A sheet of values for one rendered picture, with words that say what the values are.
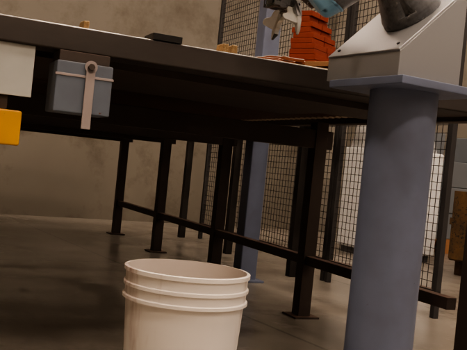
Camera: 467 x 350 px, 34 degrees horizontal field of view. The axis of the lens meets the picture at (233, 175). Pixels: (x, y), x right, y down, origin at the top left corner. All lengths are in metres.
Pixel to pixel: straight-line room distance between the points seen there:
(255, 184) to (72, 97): 2.48
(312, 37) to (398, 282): 1.47
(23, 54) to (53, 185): 5.42
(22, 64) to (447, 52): 1.01
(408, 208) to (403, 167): 0.10
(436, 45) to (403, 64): 0.12
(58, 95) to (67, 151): 5.44
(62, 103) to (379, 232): 0.81
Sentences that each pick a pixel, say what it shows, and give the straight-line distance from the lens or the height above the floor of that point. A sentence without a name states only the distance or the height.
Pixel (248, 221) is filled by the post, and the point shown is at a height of 0.33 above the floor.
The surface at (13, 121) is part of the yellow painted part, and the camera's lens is 1.81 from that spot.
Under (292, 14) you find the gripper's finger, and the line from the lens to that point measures 2.31.
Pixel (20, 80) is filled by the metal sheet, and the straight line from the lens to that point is 1.84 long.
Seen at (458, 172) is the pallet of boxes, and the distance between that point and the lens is 7.70.
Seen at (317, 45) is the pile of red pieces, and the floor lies 1.15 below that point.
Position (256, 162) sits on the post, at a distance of 4.20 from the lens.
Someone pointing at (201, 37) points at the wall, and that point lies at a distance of 7.87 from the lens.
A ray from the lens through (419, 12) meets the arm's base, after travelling 1.93.
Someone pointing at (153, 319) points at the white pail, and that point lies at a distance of 1.73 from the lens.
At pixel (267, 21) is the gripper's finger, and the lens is 2.39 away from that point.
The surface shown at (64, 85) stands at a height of 0.77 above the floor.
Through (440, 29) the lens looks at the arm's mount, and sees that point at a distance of 1.92.
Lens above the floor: 0.62
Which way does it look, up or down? 1 degrees down
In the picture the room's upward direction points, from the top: 6 degrees clockwise
